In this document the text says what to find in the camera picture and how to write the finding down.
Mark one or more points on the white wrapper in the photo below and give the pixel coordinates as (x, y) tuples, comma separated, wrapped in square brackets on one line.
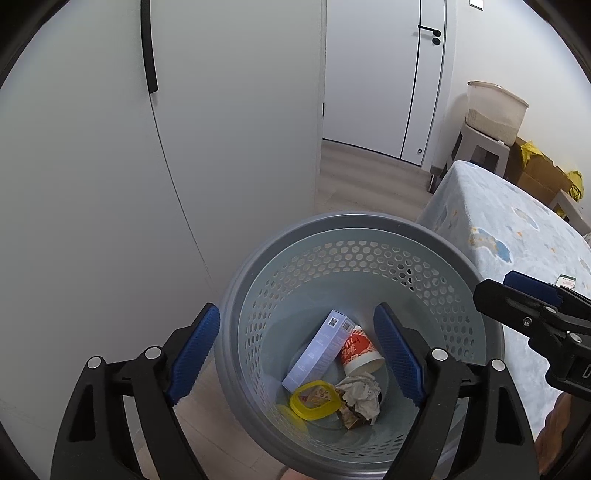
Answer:
[(362, 392)]

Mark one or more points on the yellow plastic lid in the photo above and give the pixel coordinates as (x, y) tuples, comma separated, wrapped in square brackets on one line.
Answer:
[(314, 399)]

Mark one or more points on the light blue printed blanket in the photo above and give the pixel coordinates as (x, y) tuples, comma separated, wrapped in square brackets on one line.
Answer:
[(498, 221)]

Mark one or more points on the person's right hand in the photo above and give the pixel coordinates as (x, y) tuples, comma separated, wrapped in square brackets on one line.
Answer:
[(558, 427)]

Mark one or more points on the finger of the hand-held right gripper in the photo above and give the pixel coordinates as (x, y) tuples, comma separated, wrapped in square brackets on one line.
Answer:
[(531, 284), (508, 302)]

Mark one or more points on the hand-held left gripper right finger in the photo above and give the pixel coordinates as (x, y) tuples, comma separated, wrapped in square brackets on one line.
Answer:
[(399, 360)]

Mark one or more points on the grey perforated plastic bin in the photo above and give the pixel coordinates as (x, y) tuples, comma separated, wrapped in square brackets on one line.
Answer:
[(323, 258)]

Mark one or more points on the red paper cup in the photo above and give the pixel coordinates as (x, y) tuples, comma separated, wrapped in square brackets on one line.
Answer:
[(359, 350)]

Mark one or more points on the brown cardboard box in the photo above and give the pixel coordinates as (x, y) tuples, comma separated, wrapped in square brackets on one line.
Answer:
[(540, 177)]

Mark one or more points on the yellow plastic bag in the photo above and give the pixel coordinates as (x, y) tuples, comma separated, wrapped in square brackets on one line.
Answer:
[(533, 152), (576, 182)]

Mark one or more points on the crushed cream carton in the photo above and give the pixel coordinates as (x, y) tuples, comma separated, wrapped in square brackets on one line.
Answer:
[(567, 280)]

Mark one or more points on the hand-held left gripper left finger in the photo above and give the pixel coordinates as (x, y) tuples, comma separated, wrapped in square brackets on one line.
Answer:
[(194, 360)]

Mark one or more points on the beige storage box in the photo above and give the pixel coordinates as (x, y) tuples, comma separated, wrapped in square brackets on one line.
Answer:
[(496, 110)]

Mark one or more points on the red snack wrapper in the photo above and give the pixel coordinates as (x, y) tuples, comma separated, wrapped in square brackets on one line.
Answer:
[(351, 417)]

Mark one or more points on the white door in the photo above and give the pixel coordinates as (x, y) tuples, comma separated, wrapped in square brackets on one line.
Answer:
[(429, 92)]

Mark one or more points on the purple cartoon print box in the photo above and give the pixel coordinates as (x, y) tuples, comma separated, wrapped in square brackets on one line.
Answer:
[(318, 350)]

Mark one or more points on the grey plastic stool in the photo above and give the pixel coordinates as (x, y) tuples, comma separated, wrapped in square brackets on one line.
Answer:
[(570, 205), (480, 150)]

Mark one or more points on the white wardrobe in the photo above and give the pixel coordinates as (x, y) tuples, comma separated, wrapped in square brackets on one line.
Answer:
[(231, 115)]

